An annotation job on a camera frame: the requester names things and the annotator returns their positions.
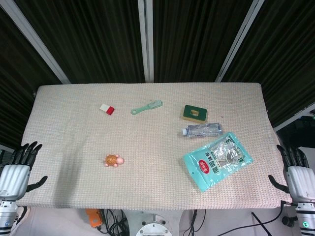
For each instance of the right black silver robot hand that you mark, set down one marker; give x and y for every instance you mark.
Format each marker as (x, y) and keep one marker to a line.
(301, 182)

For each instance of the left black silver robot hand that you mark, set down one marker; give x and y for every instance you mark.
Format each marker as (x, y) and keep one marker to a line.
(13, 177)

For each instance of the pink brown turtle toy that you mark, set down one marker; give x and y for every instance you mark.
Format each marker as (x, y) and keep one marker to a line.
(112, 160)

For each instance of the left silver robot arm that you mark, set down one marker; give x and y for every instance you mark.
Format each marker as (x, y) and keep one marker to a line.
(6, 214)

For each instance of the round grey robot base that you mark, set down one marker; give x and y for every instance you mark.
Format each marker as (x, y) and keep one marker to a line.
(153, 229)

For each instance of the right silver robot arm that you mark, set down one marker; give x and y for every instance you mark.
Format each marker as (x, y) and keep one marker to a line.
(306, 218)

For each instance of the thin black rod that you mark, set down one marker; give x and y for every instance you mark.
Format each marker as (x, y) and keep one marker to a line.
(261, 223)

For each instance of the teal plastic snack bag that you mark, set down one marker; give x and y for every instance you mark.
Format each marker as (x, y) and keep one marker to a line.
(216, 164)

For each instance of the orange plastic device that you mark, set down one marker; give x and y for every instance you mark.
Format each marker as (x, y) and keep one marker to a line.
(93, 217)

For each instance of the dark pleated curtain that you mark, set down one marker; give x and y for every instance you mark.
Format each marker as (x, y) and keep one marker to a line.
(192, 39)
(14, 81)
(93, 39)
(288, 61)

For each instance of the clear plastic water bottle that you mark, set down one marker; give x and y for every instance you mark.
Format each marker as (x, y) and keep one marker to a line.
(201, 130)

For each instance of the white red eraser block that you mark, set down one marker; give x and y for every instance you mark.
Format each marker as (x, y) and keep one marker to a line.
(106, 108)

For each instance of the green yellow sponge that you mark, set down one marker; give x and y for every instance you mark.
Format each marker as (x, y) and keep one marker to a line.
(189, 114)

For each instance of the beige waffle table cloth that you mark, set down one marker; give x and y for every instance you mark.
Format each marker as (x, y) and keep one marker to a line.
(152, 147)

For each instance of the mint green brush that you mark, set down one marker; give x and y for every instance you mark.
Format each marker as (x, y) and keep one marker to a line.
(147, 106)

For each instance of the white metal frame bar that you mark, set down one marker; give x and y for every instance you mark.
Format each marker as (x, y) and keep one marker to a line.
(295, 116)

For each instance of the white metal frame post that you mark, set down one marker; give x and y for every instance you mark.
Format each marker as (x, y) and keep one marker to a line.
(37, 41)
(145, 41)
(237, 41)

